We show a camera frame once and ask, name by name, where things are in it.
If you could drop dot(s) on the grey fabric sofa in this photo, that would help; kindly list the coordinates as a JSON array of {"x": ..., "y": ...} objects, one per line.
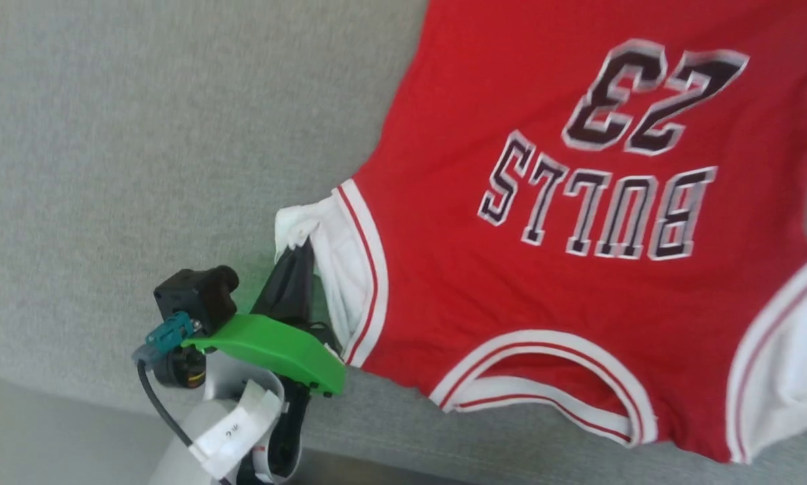
[{"x": 120, "y": 148}]

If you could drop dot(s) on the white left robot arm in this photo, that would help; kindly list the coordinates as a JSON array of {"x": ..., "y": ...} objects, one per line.
[{"x": 195, "y": 444}]

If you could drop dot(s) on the red basketball jersey number 23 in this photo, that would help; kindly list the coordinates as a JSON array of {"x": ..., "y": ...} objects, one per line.
[{"x": 545, "y": 236}]

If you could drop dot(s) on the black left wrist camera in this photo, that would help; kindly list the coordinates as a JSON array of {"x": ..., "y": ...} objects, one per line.
[{"x": 198, "y": 300}]

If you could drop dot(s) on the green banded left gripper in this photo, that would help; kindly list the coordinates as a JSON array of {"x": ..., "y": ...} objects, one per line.
[{"x": 269, "y": 347}]

